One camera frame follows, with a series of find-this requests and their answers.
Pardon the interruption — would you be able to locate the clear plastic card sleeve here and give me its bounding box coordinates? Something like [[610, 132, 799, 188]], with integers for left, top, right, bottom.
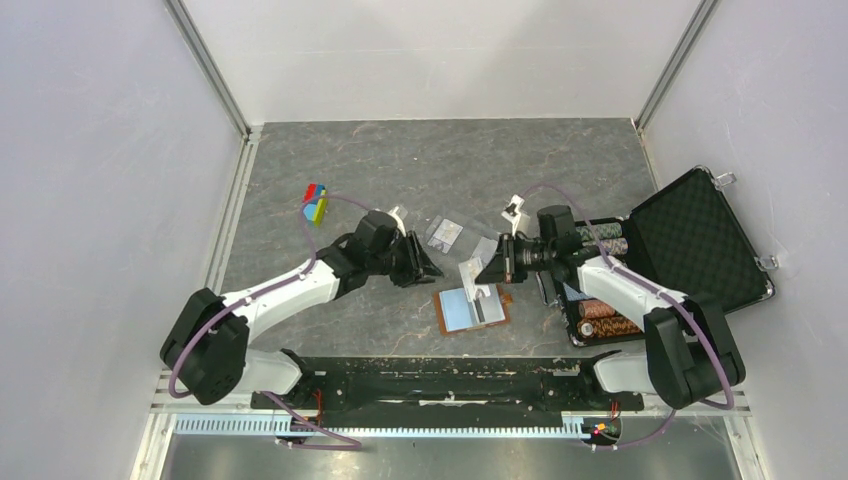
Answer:
[[424, 211, 499, 262]]

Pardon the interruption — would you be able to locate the orange brown poker chip roll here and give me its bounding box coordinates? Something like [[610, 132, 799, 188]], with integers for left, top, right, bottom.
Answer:
[[577, 299, 617, 319]]

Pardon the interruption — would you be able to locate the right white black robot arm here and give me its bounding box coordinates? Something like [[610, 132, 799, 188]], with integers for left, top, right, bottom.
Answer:
[[474, 204, 745, 410]]

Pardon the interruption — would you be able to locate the white slotted cable duct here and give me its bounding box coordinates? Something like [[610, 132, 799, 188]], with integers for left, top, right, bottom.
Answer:
[[174, 413, 590, 440]]

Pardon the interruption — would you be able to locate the green poker chip roll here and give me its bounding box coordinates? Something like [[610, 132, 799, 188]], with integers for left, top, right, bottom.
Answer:
[[576, 222, 623, 242]]

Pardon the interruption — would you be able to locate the multicoloured block toy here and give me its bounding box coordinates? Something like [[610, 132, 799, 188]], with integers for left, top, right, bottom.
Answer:
[[302, 183, 328, 226]]

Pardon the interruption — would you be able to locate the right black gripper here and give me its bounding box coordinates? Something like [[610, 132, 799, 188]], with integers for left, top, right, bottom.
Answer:
[[475, 233, 556, 285]]

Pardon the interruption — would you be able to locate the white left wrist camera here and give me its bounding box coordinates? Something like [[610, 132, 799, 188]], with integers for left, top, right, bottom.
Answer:
[[387, 205, 408, 237]]

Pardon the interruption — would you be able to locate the white VIP credit card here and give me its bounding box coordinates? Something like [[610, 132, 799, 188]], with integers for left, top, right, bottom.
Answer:
[[458, 256, 491, 302]]

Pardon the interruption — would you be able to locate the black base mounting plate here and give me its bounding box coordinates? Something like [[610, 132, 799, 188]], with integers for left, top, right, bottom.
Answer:
[[281, 357, 644, 428]]

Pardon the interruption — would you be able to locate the white card with magnetic stripe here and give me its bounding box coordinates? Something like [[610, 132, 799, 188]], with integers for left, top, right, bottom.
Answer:
[[469, 285, 510, 329]]

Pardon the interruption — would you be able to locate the purple poker chip roll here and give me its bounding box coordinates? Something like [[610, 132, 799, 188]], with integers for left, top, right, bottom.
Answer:
[[582, 237, 629, 256]]

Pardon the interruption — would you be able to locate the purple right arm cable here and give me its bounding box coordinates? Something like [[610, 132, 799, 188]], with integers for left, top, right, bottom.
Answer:
[[519, 184, 737, 452]]

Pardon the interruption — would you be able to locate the black poker chip case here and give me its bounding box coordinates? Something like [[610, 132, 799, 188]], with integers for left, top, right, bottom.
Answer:
[[539, 165, 776, 348]]

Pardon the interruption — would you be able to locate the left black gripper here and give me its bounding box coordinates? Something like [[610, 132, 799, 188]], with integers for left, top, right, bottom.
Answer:
[[368, 231, 444, 289]]

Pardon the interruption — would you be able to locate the brown leather card holder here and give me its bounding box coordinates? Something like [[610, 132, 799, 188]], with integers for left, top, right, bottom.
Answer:
[[433, 285, 513, 336]]

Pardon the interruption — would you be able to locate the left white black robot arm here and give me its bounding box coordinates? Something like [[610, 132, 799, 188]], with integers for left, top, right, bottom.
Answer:
[[160, 210, 443, 408]]

